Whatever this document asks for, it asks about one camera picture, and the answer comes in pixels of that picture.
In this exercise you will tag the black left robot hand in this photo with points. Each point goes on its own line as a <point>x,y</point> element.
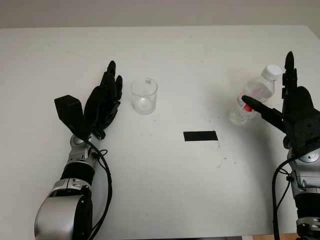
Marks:
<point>101,107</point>

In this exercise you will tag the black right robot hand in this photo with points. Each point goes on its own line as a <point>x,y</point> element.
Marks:
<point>297,105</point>

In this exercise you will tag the clear plastic water bottle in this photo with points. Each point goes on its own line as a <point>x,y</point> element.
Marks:
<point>257,87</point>

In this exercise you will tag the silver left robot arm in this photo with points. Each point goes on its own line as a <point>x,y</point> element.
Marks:
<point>60,212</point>

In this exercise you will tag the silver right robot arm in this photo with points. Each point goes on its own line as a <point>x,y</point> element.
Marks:
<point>307,185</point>

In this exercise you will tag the clear glass cup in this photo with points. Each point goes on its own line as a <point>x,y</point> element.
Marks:
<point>144,98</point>

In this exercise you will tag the black tape rectangle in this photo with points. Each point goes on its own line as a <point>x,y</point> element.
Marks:
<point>200,136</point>

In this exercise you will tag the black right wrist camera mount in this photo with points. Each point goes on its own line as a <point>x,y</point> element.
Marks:
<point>308,132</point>

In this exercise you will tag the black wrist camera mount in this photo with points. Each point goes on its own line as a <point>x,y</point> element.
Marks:
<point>71,112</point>
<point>308,132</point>

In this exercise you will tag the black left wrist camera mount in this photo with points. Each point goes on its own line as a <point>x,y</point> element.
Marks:
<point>71,112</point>

